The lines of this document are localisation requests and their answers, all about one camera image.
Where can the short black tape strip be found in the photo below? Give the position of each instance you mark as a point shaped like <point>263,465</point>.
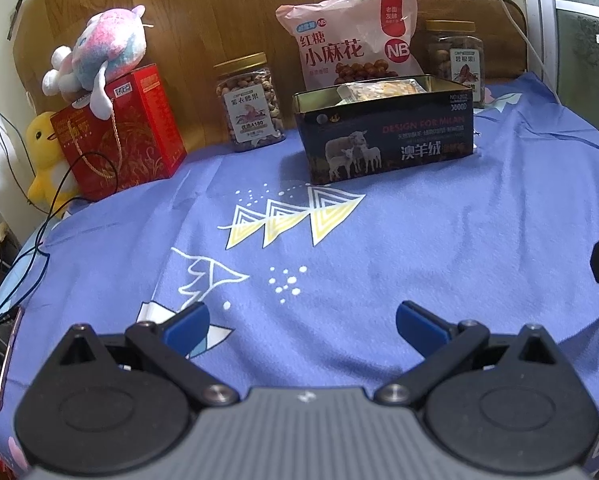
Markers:
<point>15,20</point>

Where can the yellow duck plush toy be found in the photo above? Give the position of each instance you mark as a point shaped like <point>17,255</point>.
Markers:
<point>44,160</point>

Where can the clear nut jar gold lid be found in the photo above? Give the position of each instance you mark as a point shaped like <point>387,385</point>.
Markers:
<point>252,105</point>

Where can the tall nut jar white label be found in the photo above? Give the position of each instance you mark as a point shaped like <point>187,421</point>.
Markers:
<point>457,60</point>

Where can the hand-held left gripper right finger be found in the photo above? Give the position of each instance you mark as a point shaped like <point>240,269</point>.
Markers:
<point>422,325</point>

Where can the light wooden board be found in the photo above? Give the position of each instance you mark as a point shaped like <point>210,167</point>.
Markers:
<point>204,10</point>

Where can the pink and blue plush toy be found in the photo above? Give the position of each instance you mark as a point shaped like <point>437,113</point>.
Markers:
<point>109,45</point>

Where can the frosted glass window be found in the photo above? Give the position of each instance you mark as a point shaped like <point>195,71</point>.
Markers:
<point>584,60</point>

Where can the red gift box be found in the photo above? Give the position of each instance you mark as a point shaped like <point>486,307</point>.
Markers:
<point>139,130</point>

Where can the dark brown wooden board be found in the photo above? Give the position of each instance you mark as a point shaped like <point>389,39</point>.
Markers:
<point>499,35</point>

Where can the large pink snack bag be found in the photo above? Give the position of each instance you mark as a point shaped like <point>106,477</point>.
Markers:
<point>339,35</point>

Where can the black tin box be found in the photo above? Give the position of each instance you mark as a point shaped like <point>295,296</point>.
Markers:
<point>389,135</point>

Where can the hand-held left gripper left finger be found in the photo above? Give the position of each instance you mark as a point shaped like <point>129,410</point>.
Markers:
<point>189,325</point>

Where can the clear packet with orange label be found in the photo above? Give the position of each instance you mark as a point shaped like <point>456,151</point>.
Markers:
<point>379,91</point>

